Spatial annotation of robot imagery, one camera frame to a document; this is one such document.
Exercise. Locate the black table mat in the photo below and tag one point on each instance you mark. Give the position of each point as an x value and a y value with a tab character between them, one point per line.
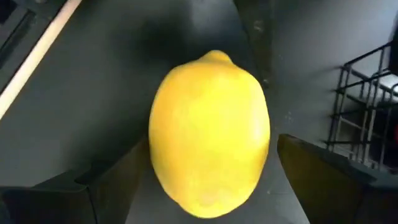
77	109

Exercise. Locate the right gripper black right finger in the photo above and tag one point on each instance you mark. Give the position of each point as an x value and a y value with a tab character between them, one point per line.
342	199

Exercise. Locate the yellow lemon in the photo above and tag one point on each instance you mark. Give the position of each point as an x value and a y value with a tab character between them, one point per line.
208	133

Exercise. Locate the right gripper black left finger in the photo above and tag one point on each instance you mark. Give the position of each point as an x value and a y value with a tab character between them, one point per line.
62	202

